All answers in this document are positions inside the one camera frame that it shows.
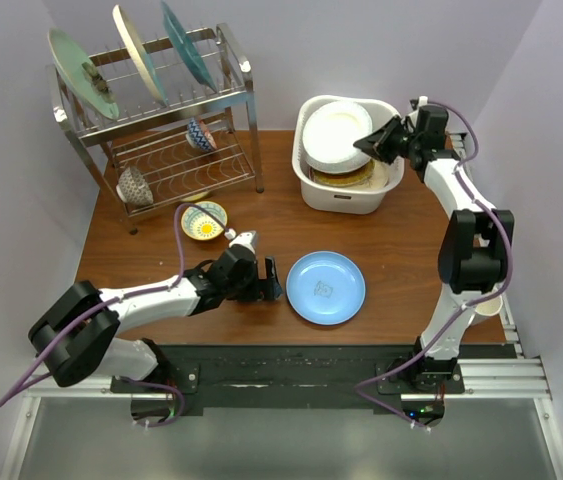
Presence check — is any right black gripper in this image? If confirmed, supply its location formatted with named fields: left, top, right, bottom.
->
left=353, top=115, right=421, bottom=166

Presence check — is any white scalloped plate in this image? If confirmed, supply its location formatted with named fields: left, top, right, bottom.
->
left=302, top=100, right=373, bottom=147
left=304, top=144, right=370, bottom=174

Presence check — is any green cream leaf plate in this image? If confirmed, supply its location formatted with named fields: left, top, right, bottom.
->
left=341, top=160, right=389, bottom=191

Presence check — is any woven bamboo tray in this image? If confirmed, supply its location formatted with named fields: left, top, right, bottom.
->
left=310, top=160, right=374, bottom=188

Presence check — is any blue plate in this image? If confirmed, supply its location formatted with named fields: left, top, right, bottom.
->
left=285, top=251, right=366, bottom=326

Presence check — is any yellow black patterned plate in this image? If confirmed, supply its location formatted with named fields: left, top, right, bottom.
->
left=310, top=169, right=363, bottom=188

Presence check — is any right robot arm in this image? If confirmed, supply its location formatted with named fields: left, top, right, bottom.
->
left=354, top=97, right=515, bottom=393

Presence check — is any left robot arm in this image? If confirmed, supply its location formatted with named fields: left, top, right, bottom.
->
left=28, top=245, right=282, bottom=392

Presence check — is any white plastic bin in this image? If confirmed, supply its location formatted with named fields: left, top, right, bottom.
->
left=291, top=95, right=405, bottom=215

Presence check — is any small teal patterned bowl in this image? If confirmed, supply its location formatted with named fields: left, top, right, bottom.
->
left=180, top=201, right=228, bottom=241

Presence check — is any blue zigzag patterned bowl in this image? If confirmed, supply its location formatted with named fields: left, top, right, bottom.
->
left=185, top=117, right=217, bottom=153

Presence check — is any grey patterned bowl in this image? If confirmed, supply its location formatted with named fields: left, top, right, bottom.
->
left=116, top=166, right=154, bottom=207

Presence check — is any steel two-tier dish rack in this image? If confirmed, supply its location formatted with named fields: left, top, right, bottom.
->
left=45, top=23, right=264, bottom=234

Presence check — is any white paper cup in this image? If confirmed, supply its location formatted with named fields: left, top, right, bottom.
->
left=475, top=297, right=503, bottom=319

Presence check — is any dark teal plate in rack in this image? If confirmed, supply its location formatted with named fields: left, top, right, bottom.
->
left=160, top=1, right=218, bottom=93

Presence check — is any cream rimmed teal plate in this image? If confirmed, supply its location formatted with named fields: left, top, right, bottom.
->
left=112, top=4, right=168, bottom=106

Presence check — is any light green plate in rack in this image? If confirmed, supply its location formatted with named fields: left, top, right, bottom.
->
left=48, top=28, right=119, bottom=120

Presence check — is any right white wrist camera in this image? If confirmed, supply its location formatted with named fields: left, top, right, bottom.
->
left=406, top=95, right=429, bottom=129

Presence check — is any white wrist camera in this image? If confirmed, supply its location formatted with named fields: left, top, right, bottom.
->
left=406, top=95, right=429, bottom=129
left=224, top=228, right=259, bottom=254

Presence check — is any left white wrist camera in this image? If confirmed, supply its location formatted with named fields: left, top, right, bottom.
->
left=224, top=228, right=259, bottom=254

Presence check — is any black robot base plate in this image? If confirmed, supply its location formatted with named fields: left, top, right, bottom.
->
left=110, top=342, right=467, bottom=419

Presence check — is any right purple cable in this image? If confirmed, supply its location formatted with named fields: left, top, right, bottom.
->
left=355, top=101, right=515, bottom=429

